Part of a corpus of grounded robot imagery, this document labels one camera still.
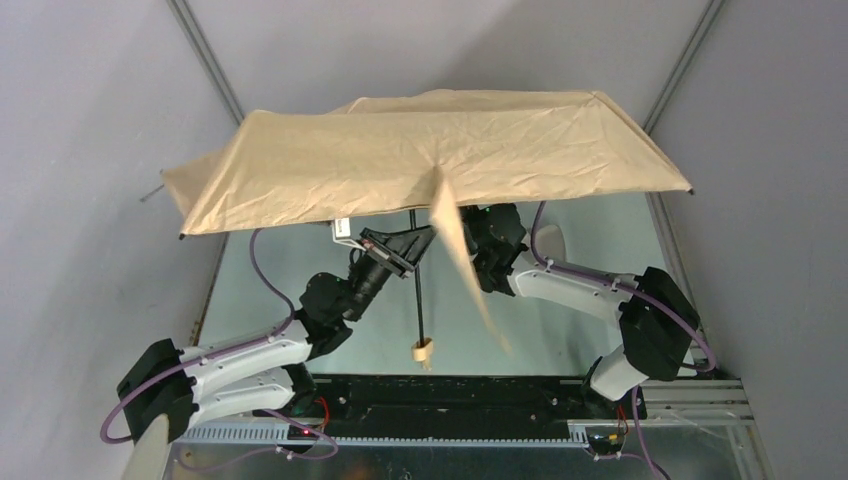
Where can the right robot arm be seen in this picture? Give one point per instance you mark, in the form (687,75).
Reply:
(650,312)

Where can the aluminium frame rail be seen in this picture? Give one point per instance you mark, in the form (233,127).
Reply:
(658,207)
(197,39)

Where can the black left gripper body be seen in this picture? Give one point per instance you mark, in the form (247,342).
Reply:
(391,254)

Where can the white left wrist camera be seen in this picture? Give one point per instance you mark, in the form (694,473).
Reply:
(342,234)

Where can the beige umbrella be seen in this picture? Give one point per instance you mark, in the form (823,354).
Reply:
(441,150)

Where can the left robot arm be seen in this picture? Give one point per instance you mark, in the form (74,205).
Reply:
(265,370)

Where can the aluminium frame rail right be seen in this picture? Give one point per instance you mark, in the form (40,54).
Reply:
(658,207)

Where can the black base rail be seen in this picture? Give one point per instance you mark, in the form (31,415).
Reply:
(418,407)

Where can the aluminium frame rail left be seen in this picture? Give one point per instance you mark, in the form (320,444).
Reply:
(197,39)

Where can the beige umbrella sleeve cover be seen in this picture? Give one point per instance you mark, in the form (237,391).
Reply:
(550,243)

